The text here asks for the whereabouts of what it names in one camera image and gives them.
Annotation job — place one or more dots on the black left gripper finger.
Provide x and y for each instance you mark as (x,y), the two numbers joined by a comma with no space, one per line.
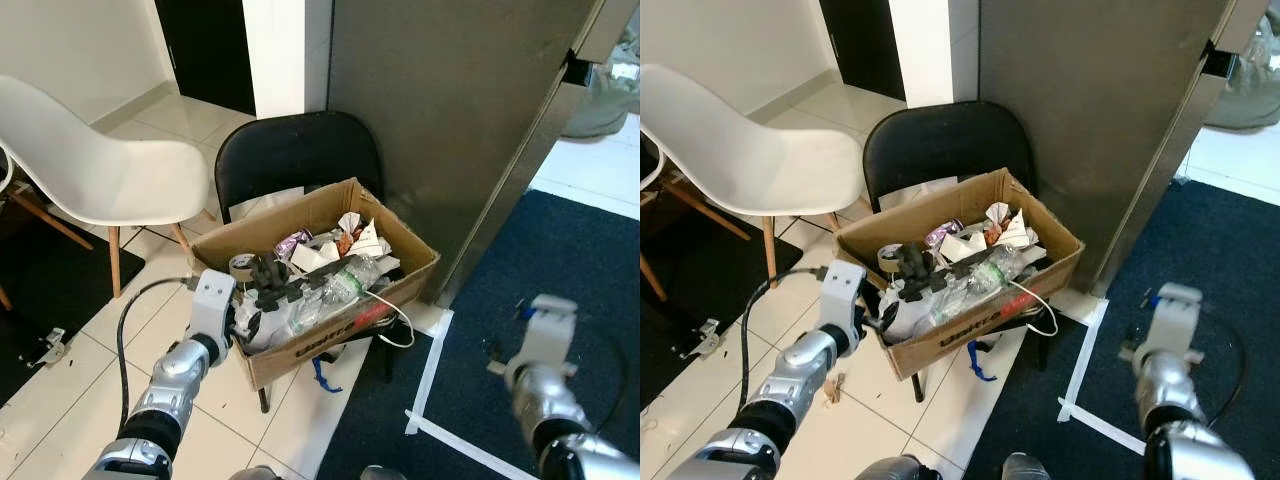
(914,262)
(268,272)
(918,292)
(282,297)

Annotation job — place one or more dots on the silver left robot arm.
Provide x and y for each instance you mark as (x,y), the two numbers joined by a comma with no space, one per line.
(795,375)
(170,385)

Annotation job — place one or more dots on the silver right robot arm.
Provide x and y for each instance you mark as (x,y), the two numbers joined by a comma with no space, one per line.
(1175,410)
(560,420)

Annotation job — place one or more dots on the white plastic bag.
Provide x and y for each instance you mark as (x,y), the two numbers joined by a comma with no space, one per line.
(905,315)
(262,328)

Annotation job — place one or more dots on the brown tape roll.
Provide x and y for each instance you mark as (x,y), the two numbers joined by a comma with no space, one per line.
(241,266)
(889,256)

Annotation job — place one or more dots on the purple wrapper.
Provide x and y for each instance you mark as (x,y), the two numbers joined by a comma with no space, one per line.
(293,241)
(942,233)

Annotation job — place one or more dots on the white floor tape strip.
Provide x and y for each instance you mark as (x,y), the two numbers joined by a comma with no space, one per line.
(432,365)
(1085,350)
(1105,428)
(470,445)

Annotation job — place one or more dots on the clear plastic bottle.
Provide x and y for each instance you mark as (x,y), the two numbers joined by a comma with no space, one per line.
(975,280)
(335,285)

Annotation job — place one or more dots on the brown cardboard box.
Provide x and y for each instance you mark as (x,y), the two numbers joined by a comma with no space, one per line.
(985,335)
(330,345)

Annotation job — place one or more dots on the small wood scrap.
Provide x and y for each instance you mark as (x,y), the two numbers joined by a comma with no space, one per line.
(834,388)

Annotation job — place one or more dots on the crumpled white paper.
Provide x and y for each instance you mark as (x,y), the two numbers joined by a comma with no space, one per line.
(365,240)
(1010,232)

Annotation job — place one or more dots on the dark blue carpet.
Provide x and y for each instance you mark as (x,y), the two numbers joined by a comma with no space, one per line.
(540,250)
(1200,240)

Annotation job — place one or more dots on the black chair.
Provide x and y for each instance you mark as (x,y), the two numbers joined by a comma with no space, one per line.
(295,150)
(945,140)

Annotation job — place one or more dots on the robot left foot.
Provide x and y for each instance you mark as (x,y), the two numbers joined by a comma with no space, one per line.
(900,469)
(255,473)

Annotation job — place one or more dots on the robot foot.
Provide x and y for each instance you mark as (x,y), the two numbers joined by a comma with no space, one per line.
(1025,467)
(900,469)
(255,473)
(383,473)

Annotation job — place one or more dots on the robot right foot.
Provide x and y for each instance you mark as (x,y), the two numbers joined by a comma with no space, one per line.
(383,473)
(1025,467)

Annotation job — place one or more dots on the black floor mat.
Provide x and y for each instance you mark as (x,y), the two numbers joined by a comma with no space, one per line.
(690,280)
(40,290)

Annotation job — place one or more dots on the white chair with wooden legs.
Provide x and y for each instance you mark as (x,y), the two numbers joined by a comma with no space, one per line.
(740,150)
(90,165)

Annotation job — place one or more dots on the black door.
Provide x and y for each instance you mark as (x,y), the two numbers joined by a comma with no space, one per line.
(210,50)
(865,45)

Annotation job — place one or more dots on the grey partition panel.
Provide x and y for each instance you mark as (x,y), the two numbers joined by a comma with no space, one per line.
(1090,100)
(440,110)

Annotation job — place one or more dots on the clear plastic bag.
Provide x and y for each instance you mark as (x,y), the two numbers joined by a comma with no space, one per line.
(1250,85)
(610,90)

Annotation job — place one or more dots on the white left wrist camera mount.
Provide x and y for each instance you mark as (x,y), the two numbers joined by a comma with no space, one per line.
(842,292)
(212,300)

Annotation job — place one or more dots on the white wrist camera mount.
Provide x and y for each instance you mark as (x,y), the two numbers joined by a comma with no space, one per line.
(1172,320)
(212,300)
(842,292)
(545,335)

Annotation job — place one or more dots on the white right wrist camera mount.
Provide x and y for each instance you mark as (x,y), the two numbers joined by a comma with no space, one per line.
(1172,320)
(545,335)

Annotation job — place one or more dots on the small metal bracket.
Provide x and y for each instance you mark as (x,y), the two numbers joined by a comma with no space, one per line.
(705,338)
(50,345)

